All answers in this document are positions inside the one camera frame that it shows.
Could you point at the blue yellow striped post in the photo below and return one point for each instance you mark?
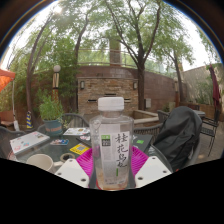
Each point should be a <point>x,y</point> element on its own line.
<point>29,120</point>

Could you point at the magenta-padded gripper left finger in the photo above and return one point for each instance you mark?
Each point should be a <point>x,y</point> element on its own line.
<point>70,171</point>

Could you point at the white ribbed mug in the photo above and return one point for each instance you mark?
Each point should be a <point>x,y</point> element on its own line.
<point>40,161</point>

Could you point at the large tree forked trunk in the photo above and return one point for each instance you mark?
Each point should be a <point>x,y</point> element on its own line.
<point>141,86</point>

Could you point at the black metal patio chair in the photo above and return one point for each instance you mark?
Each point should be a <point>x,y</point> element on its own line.
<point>210,131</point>

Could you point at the dark metal mesh chair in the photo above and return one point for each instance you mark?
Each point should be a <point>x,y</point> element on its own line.
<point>8,140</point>

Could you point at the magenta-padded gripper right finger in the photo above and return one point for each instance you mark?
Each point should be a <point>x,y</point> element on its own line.
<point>153,168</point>

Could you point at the globe garden lamp post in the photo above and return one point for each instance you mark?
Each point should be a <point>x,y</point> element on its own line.
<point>56,81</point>

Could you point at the folded maroon patio umbrella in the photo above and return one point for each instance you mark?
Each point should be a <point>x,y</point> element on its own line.
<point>215,86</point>

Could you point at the small tree thin trunk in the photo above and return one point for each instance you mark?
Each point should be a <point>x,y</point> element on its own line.
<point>180,83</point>

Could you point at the green plant in teal pot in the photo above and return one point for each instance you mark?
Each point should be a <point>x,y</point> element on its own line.
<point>50,110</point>

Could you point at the silver laptop with stickers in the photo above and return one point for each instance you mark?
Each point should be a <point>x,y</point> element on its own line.
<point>28,141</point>

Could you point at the blue sticker card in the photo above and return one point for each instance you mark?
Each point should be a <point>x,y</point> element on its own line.
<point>59,142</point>

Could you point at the grey wall utility box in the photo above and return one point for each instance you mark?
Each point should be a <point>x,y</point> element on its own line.
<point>148,103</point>

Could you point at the yellow square card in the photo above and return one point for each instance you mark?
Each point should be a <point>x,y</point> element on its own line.
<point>80,149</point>

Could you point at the white printed booklet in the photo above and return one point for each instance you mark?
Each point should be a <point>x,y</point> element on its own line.
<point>76,131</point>

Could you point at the orange canopy tent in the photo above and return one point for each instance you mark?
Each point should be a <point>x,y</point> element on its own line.
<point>6,78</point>

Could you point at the black backpack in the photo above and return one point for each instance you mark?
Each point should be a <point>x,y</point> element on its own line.
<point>178,136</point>

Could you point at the metal chair holding backpack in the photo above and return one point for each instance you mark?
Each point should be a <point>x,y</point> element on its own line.
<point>146,129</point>

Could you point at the clear drink bottle white cap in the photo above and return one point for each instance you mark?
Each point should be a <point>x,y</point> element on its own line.
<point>111,146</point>

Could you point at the leaning tree curved trunk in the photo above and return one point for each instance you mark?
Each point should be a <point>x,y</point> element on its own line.
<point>30,83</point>

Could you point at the black wall lantern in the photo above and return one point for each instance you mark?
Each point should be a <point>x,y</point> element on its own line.
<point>82,85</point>
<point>135,85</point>

